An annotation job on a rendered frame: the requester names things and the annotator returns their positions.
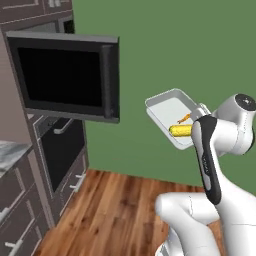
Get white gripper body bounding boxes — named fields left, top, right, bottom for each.
left=191, top=103, right=212, bottom=120

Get orange shrimp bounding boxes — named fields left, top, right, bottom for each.
left=176, top=112, right=192, bottom=125

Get yellow corn cob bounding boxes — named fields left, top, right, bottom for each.
left=168, top=123, right=194, bottom=138

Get clear white tupperware container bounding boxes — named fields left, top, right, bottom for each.
left=144, top=87, right=210, bottom=151

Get black microwave door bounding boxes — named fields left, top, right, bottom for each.
left=4, top=30, right=121, bottom=125

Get black built-in oven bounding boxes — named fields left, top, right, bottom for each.
left=31, top=114, right=89, bottom=202

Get brown drawer below oven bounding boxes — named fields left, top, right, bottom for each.
left=57, top=154, right=90, bottom=215

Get brown counter drawer front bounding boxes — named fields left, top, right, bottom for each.
left=0, top=155, right=35, bottom=224
left=0, top=186, right=45, bottom=256

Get silver oven door handle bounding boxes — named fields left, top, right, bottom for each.
left=52, top=117, right=74, bottom=136

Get silver drawer handle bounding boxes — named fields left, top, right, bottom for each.
left=0, top=206, right=11, bottom=224
left=4, top=237, right=27, bottom=256
left=69, top=172, right=87, bottom=193

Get brown wall cupboard door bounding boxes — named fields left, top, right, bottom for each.
left=0, top=0, right=46, bottom=25
left=43, top=0, right=74, bottom=17

